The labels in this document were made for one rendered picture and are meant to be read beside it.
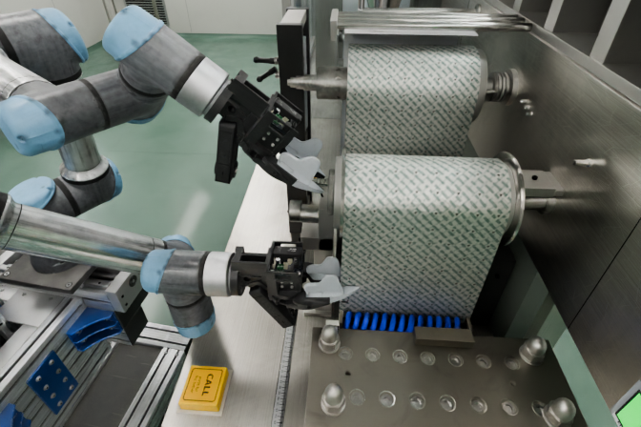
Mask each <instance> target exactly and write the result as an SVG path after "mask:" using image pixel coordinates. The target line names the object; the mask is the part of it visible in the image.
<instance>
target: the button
mask: <svg viewBox="0 0 641 427"><path fill-rule="evenodd" d="M228 375H229V373H228V369H227V368H226V367H211V366H196V365H192V366H191V369H190V371H189V374H188V376H187V379H186V382H185V385H184V388H183V391H182V394H181V396H180V399H179V402H178V404H179V406H180V409H185V410H199V411H214V412H218V411H219V408H220V405H221V401H222V398H223V394H224V390H225V386H226V382H227V379H228Z"/></svg>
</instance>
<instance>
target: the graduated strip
mask: <svg viewBox="0 0 641 427"><path fill-rule="evenodd" d="M296 326H297V321H296V325H294V326H291V327H287V328H285V333H284V340H283V345H282V352H281V358H280V365H279V376H278V383H277V389H276V395H275V401H274V408H273V414H272V420H271V426H270V427H283V422H284V415H285V407H286V400H287V393H288V385H289V377H290V370H291V363H292V355H293V348H294V340H295V333H296Z"/></svg>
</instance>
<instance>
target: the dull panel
mask: <svg viewBox="0 0 641 427"><path fill-rule="evenodd" d="M462 157H479V156H478V154H477V153H476V151H475V149H474V147H473V145H472V143H471V142H470V140H469V138H468V137H467V139H466V142H465V148H464V151H463V155H462ZM508 245H509V247H510V249H511V251H512V253H513V255H514V257H515V259H516V264H515V266H514V268H513V270H512V273H511V275H510V277H509V279H508V282H507V284H506V286H505V289H504V291H503V293H502V295H501V298H500V300H499V302H498V304H497V307H496V309H495V311H494V313H493V316H492V318H491V319H490V321H489V326H490V328H491V331H492V333H493V336H494V337H510V338H523V337H524V336H525V334H526V332H527V329H528V328H529V326H530V324H531V322H532V320H533V319H534V317H535V316H536V314H537V312H538V311H539V309H540V307H541V305H542V303H543V302H544V300H545V298H546V296H547V294H548V289H547V288H546V286H545V284H544V282H543V280H542V278H541V276H540V275H539V273H538V271H537V269H536V267H535V265H534V263H533V261H532V260H531V258H530V256H529V254H528V252H527V249H526V247H525V245H524V243H523V241H522V239H521V237H520V236H519V234H517V235H516V236H515V238H514V239H513V240H512V241H511V243H509V244H508Z"/></svg>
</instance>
